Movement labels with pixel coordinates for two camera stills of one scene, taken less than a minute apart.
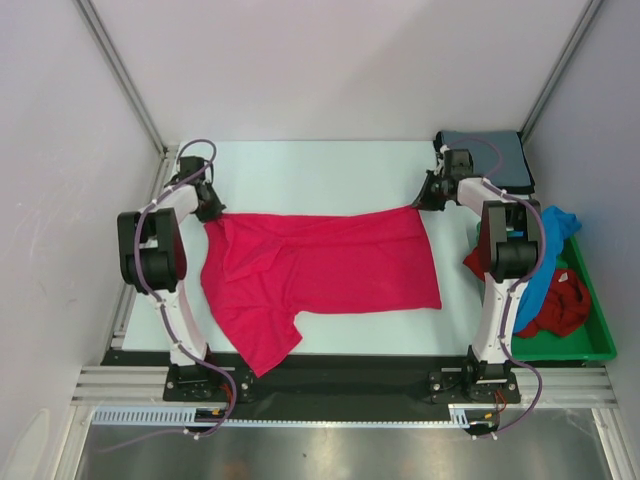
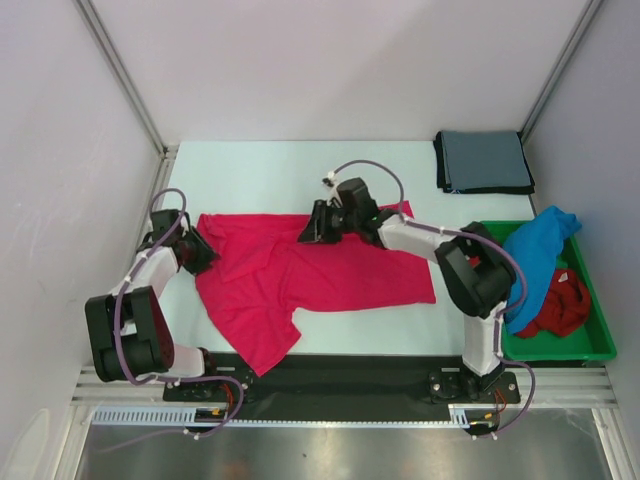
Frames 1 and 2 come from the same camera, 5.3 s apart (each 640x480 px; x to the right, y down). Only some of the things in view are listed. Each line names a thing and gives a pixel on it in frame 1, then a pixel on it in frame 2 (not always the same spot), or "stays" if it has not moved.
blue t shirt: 558,224 stays
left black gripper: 214,212 to 207,253
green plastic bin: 593,342 stays
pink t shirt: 259,271 stays
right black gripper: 425,200 to 318,230
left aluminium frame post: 121,70 stays
